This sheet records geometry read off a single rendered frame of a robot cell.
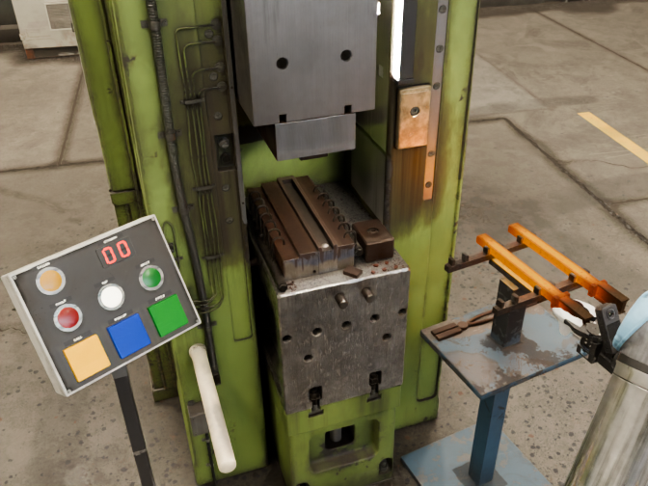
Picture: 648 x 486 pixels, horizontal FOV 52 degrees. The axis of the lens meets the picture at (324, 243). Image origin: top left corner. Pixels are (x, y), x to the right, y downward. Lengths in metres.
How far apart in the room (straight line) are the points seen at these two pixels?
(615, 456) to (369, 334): 0.94
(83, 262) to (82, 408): 1.42
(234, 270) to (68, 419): 1.18
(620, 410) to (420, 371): 1.37
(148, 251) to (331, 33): 0.64
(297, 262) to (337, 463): 0.82
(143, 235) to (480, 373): 0.98
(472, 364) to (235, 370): 0.73
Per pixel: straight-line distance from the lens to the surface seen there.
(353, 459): 2.33
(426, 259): 2.12
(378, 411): 2.17
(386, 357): 2.01
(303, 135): 1.59
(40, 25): 7.00
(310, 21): 1.51
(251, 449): 2.42
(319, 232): 1.84
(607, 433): 1.16
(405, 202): 1.96
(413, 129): 1.84
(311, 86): 1.55
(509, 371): 1.94
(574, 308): 1.75
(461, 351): 1.97
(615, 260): 3.72
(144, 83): 1.62
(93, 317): 1.51
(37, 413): 2.92
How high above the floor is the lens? 1.98
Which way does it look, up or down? 33 degrees down
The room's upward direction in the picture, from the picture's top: 1 degrees counter-clockwise
